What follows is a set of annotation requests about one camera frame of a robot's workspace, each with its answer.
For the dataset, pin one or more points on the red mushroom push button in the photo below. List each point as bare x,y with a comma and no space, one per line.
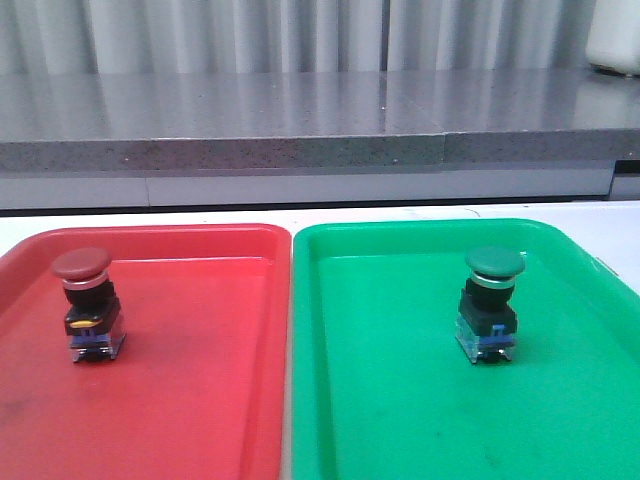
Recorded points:
94,323

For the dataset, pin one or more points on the red plastic tray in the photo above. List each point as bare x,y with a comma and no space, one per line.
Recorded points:
197,389

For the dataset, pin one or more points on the green mushroom push button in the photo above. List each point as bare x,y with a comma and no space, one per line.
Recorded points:
486,326

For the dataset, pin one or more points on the grey stone counter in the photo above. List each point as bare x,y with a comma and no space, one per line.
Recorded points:
170,141

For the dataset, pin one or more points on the green plastic tray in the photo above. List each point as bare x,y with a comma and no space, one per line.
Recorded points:
382,389

